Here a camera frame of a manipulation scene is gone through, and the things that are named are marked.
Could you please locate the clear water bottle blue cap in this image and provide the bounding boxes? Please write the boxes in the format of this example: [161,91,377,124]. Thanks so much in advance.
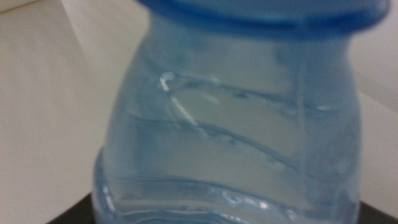
[91,0,391,224]

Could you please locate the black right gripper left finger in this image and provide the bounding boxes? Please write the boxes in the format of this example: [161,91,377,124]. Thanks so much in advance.
[46,192,96,224]

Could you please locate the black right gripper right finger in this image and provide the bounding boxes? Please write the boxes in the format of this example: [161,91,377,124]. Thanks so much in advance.
[359,201,398,224]

